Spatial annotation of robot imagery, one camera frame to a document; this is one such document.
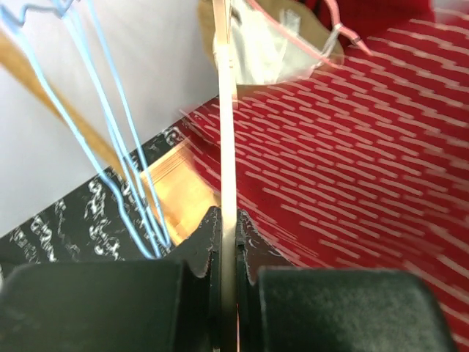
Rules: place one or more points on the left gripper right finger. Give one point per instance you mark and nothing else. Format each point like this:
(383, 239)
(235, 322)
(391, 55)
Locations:
(286, 308)

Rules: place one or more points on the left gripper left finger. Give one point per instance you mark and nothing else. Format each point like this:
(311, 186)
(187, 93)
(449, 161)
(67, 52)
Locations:
(170, 304)

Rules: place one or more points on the light blue wire hanger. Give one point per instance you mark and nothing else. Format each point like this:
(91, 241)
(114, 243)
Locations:
(15, 22)

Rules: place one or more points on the red polka dot garment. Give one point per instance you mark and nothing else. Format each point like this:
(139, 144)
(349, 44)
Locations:
(367, 166)

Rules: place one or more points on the beige wooden hanger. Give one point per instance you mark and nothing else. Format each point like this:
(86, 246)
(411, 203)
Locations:
(227, 93)

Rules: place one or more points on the tan and white garment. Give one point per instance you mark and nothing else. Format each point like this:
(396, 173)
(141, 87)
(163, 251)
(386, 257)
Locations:
(261, 55)

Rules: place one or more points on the pink wire hanger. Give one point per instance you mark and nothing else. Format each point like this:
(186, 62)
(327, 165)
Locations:
(312, 38)

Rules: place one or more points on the blue hanger of lemon skirt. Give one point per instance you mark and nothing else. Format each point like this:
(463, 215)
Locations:
(119, 121)

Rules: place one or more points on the black marble mat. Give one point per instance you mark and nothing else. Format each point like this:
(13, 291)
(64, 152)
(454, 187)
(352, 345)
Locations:
(84, 225)

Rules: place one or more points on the wooden clothes rack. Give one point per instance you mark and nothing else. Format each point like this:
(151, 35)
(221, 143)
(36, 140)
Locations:
(184, 196)

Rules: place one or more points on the red dress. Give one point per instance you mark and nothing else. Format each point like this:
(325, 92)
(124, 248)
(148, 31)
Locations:
(370, 17)

